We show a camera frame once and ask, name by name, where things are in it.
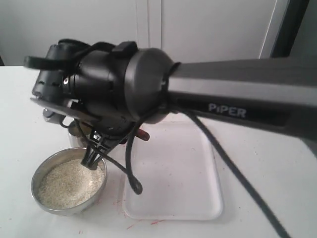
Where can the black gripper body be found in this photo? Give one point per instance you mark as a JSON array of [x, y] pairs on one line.
[[108, 132]]

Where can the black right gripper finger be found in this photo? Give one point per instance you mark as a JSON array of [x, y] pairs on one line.
[[92, 157]]

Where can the brown wooden spoon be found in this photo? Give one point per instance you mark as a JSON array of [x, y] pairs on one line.
[[143, 135]]

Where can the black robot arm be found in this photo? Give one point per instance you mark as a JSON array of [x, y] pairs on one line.
[[110, 87]]

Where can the small steel cup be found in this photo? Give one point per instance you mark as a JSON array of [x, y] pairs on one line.
[[75, 137]]

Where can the steel bowl of rice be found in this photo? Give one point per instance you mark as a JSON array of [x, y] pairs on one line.
[[62, 186]]

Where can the white plastic tray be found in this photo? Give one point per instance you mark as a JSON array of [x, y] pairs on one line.
[[177, 170]]

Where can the white cabinet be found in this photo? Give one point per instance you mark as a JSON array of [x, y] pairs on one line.
[[187, 30]]

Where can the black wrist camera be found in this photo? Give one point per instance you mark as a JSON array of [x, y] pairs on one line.
[[66, 111]]

